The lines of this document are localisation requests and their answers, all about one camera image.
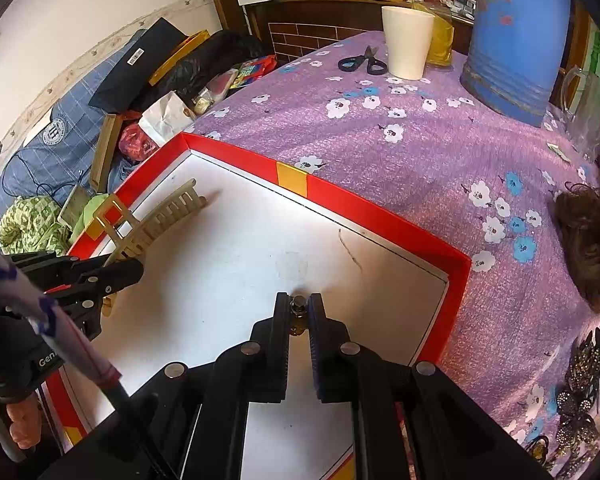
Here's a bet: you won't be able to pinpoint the black rhinestone hair claw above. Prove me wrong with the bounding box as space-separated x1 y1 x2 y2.
550 327 600 461

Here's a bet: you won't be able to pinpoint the colourful packet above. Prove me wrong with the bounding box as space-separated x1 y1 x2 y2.
230 55 278 92

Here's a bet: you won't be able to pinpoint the beige hair comb clip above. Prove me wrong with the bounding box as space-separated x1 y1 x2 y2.
92 177 210 318

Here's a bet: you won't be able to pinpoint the person's left hand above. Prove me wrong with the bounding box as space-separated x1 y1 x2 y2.
7 402 43 453

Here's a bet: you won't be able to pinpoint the black box with barcode label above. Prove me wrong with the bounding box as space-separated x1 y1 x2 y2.
87 17 193 111

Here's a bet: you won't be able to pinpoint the blue plaid cloth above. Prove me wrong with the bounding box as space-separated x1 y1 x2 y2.
0 27 148 251

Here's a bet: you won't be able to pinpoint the white cup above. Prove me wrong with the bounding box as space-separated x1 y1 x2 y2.
382 6 436 81

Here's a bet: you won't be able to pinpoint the black bag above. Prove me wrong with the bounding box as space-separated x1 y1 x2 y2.
130 30 276 111

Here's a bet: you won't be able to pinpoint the red box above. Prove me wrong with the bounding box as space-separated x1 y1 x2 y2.
40 131 473 480

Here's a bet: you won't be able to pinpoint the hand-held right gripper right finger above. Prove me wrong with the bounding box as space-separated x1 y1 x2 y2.
307 292 556 480

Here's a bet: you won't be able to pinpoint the clear plastic snack bag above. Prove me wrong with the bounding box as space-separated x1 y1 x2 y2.
192 70 238 116

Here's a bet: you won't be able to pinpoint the green patterned cloth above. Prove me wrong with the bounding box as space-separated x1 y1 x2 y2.
0 195 108 256

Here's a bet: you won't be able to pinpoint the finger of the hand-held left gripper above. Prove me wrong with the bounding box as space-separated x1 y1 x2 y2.
45 285 112 339
11 255 145 295

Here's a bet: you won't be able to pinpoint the yellow flat box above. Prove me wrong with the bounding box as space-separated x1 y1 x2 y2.
149 30 211 87

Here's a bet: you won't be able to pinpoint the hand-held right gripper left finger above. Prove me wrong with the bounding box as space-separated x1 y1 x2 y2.
40 291 291 480

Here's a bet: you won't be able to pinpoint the yellow jar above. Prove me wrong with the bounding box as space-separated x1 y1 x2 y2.
412 2 456 67

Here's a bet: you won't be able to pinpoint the wooden cabinet with brick pattern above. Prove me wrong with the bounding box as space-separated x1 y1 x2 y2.
245 0 476 63

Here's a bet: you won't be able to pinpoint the black scissors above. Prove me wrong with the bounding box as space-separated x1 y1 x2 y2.
337 45 388 77

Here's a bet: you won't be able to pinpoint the brown hair bun piece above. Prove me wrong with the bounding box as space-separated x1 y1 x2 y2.
552 182 600 316

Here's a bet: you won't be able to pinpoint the red plastic bag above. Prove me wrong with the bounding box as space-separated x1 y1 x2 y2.
117 122 161 163

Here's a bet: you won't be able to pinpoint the white paper bag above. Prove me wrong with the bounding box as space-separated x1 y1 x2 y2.
139 91 197 148

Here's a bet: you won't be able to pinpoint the small gold trinket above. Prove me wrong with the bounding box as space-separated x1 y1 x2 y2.
290 296 308 337

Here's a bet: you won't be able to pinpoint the wooden strip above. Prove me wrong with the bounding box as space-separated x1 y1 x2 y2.
89 114 123 193

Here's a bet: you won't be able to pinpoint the clear glass pitcher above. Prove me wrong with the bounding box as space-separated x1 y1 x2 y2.
557 65 600 153

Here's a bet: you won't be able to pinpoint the blue thermos jug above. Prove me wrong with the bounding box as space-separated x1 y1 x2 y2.
460 0 572 128

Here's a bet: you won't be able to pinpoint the purple floral tablecloth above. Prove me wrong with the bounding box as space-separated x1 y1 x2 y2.
185 30 600 480

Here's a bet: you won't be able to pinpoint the striped wrapped cable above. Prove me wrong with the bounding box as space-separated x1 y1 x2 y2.
0 247 178 480

